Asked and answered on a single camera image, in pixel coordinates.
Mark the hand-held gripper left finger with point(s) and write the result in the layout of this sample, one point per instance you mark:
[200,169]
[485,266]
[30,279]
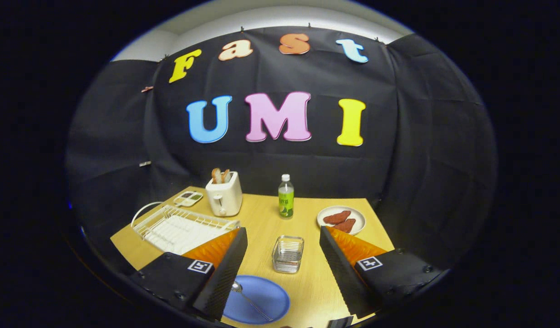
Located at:
[221,278]

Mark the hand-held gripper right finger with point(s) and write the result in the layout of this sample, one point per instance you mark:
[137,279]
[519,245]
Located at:
[341,273]

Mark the metal spoon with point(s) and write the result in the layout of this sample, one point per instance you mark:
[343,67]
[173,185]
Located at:
[236,287]

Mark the blue plate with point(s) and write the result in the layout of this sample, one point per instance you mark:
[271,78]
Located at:
[271,296]

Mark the white plate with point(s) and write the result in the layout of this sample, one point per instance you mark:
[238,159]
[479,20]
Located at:
[358,218]

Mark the red meat slice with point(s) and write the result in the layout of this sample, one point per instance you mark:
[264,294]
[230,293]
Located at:
[337,217]
[345,226]

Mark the cream white toaster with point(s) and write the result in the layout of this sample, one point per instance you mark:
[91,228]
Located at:
[225,200]

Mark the white divided condiment tray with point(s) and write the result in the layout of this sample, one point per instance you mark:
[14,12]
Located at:
[189,198]

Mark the green label drink bottle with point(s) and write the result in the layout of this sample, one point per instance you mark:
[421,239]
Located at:
[286,202]

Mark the toasted bread slice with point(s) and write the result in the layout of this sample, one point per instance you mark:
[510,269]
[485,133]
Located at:
[216,176]
[226,176]

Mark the black backdrop cloth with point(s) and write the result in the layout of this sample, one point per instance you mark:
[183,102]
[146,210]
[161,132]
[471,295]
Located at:
[271,159]

